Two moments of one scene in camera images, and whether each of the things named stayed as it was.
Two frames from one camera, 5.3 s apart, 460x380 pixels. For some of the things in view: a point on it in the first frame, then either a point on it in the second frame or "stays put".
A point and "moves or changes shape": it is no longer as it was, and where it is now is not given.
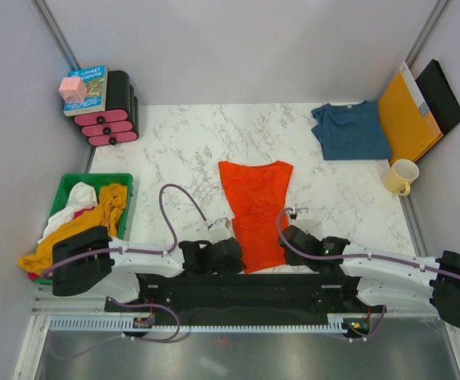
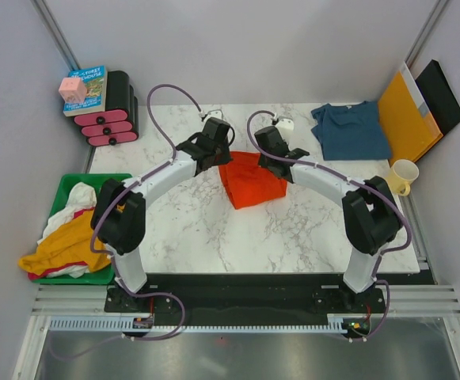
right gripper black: [291, 260] -> [262, 162]
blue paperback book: [96, 79] stays put
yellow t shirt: [112, 199] stays put
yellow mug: [400, 176] stays put
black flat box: [439, 96] stays put
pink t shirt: [36, 277] stays put
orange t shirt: [257, 194] moves or changes shape
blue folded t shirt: [351, 131] stays put
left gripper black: [235, 267] -> [226, 158]
